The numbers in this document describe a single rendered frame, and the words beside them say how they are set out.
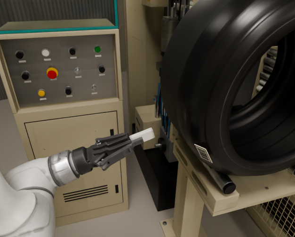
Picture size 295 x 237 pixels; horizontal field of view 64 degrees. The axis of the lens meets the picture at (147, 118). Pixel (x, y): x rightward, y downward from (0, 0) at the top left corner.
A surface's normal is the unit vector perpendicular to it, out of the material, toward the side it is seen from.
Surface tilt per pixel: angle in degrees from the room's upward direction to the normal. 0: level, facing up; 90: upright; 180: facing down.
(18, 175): 21
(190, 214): 90
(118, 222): 0
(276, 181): 0
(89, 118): 90
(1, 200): 72
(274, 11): 51
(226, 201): 90
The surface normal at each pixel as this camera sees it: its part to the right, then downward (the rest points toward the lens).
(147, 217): 0.00, -0.86
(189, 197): 0.28, 0.48
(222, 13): -0.68, -0.51
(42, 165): 0.06, -0.61
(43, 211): 0.90, -0.43
